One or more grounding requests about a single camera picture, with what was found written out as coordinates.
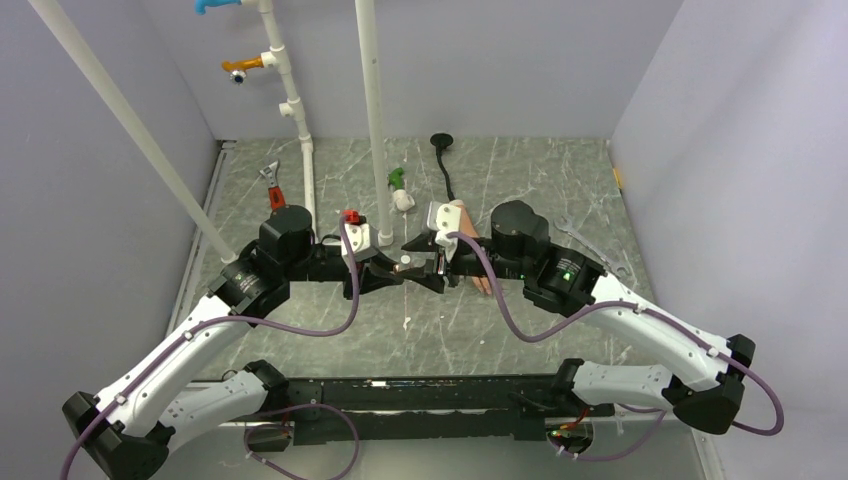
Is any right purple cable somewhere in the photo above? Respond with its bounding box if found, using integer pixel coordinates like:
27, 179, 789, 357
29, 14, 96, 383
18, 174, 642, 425
447, 231, 786, 437

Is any mannequin practice hand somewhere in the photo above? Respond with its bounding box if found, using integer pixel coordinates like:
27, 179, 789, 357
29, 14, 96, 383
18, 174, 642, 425
449, 199, 493, 296

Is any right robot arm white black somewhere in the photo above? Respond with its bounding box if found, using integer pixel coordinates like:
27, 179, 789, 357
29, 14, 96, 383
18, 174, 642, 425
402, 201, 756, 435

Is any orange tap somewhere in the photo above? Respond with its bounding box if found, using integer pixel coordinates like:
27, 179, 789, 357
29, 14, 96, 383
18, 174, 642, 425
221, 56, 265, 85

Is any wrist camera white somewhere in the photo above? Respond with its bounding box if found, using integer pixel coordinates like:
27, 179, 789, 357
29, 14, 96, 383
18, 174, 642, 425
424, 201, 462, 261
340, 210, 379, 263

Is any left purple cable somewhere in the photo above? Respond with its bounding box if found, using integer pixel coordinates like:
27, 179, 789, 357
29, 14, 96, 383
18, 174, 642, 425
59, 213, 362, 480

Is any white diagonal pole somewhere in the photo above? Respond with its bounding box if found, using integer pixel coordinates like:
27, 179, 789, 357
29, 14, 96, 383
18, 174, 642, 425
30, 0, 236, 264

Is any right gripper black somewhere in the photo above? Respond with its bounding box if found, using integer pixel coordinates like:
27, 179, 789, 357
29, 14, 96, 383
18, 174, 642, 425
396, 233, 530, 293

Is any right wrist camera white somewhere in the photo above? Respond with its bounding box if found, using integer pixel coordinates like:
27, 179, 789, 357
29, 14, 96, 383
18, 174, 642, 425
424, 201, 462, 261

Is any green valve white fitting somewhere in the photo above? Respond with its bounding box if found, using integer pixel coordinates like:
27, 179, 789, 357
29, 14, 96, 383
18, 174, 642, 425
387, 167, 415, 213

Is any silver open-end wrench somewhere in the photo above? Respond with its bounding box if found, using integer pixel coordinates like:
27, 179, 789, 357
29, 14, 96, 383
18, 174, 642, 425
554, 216, 631, 277

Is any white PVC pipe frame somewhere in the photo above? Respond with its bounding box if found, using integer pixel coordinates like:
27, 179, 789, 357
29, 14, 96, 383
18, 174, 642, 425
241, 0, 395, 248

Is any black flexible hand stand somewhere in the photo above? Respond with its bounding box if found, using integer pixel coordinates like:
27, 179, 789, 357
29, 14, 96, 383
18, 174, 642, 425
430, 132, 456, 201

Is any purple cable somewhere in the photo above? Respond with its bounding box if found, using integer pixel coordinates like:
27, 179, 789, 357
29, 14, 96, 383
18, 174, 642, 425
59, 213, 362, 480
447, 231, 786, 437

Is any red handled adjustable wrench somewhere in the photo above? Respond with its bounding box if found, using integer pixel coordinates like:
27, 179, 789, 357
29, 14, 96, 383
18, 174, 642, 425
259, 160, 286, 211

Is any blue tap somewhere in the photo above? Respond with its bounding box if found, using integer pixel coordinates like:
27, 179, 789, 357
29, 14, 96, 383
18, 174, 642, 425
194, 0, 242, 15

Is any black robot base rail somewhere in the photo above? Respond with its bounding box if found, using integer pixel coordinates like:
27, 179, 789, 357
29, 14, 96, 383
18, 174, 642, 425
243, 374, 615, 446

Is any glitter nail polish bottle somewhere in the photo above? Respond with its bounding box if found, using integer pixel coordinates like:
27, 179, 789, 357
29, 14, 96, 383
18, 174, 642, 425
393, 254, 414, 275

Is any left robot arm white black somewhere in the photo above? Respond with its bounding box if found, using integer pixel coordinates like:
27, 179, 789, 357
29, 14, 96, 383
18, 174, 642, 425
62, 205, 399, 479

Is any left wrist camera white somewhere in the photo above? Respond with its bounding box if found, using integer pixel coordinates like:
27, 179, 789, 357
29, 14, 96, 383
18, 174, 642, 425
340, 210, 379, 263

